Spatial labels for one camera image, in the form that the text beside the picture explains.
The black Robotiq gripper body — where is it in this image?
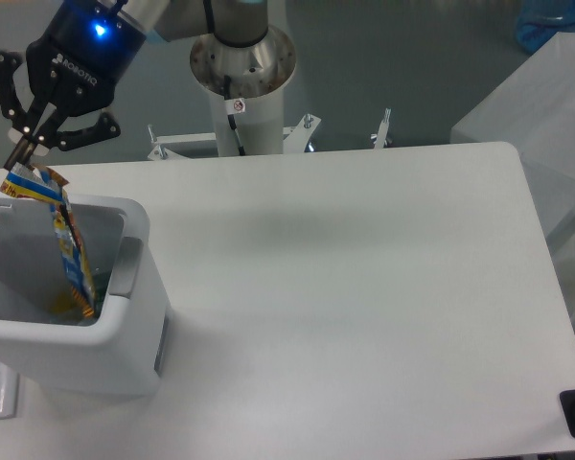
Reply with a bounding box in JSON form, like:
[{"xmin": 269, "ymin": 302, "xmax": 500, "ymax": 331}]
[{"xmin": 26, "ymin": 1, "xmax": 146, "ymax": 117}]

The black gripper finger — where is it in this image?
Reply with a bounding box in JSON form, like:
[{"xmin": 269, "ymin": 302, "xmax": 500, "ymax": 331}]
[
  {"xmin": 29, "ymin": 109, "xmax": 121, "ymax": 156},
  {"xmin": 0, "ymin": 50, "xmax": 58, "ymax": 169}
]

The blue snack wrapper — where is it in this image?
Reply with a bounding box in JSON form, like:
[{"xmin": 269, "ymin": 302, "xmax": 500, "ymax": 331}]
[{"xmin": 0, "ymin": 162, "xmax": 99, "ymax": 319}]

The crushed clear plastic bottle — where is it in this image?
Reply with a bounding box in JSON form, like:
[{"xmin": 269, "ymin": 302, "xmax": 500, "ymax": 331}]
[{"xmin": 92, "ymin": 272, "xmax": 111, "ymax": 297}]

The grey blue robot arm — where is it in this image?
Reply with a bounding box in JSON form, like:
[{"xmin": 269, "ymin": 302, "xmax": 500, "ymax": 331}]
[{"xmin": 0, "ymin": 1, "xmax": 268, "ymax": 171}]

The yellow trash in bin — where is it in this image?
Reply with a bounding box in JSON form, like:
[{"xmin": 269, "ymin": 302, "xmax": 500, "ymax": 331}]
[{"xmin": 47, "ymin": 290, "xmax": 81, "ymax": 320}]

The white trash can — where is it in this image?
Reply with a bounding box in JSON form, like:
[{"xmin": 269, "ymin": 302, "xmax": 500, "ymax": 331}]
[{"xmin": 0, "ymin": 193, "xmax": 172, "ymax": 396}]

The white covered side table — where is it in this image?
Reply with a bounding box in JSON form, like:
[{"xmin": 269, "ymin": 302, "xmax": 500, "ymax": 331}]
[{"xmin": 450, "ymin": 33, "xmax": 575, "ymax": 331}]

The blue water jug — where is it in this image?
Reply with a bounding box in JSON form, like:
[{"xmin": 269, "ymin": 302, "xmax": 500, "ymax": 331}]
[{"xmin": 514, "ymin": 1, "xmax": 575, "ymax": 54}]

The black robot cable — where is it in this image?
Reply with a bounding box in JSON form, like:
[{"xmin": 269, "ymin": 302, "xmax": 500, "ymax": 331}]
[{"xmin": 222, "ymin": 75, "xmax": 247, "ymax": 157}]

